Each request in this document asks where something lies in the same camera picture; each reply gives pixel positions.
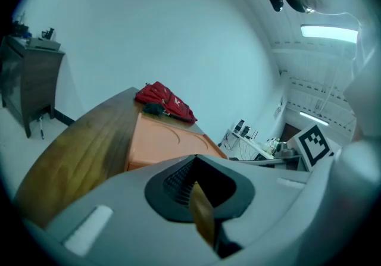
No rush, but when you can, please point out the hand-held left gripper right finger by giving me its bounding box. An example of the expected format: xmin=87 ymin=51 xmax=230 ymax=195
xmin=196 ymin=154 xmax=312 ymax=266

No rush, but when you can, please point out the white desk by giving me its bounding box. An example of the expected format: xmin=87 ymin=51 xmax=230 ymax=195
xmin=223 ymin=128 xmax=276 ymax=162

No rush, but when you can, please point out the white wall panel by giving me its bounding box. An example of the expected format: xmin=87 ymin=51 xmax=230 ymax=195
xmin=273 ymin=96 xmax=285 ymax=120

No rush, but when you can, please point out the dark wooden cabinet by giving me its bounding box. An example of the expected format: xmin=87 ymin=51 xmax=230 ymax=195
xmin=0 ymin=35 xmax=66 ymax=139

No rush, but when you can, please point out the clear plastic bag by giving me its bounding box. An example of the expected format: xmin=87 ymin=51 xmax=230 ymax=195
xmin=264 ymin=137 xmax=281 ymax=152

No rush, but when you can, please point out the orange wooden drawer box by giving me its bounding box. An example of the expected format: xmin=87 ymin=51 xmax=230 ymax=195
xmin=127 ymin=112 xmax=229 ymax=170

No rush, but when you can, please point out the brown door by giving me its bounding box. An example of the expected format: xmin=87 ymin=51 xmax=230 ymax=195
xmin=280 ymin=123 xmax=303 ymax=143

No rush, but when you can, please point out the black pouch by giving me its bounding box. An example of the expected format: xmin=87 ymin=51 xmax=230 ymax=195
xmin=142 ymin=102 xmax=170 ymax=117

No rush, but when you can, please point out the narrow ceiling light tube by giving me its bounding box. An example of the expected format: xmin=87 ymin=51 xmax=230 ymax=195
xmin=298 ymin=110 xmax=330 ymax=126

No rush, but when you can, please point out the wooden table with wire legs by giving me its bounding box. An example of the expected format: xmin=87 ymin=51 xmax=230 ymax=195
xmin=13 ymin=86 xmax=216 ymax=249

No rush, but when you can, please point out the wide ceiling light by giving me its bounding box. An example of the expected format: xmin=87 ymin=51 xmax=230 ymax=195
xmin=299 ymin=23 xmax=359 ymax=44

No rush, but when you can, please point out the desktop printer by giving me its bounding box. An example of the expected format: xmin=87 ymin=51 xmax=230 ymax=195
xmin=26 ymin=37 xmax=62 ymax=52

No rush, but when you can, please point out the small black device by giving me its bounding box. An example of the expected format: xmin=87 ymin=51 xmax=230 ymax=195
xmin=40 ymin=27 xmax=56 ymax=41

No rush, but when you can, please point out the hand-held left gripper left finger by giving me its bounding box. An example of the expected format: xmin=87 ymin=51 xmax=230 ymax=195
xmin=46 ymin=154 xmax=217 ymax=266

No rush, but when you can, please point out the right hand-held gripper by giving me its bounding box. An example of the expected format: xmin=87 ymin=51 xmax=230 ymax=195
xmin=236 ymin=123 xmax=342 ymax=172

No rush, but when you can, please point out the red backpack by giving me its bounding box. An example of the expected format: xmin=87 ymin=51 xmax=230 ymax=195
xmin=135 ymin=81 xmax=198 ymax=124

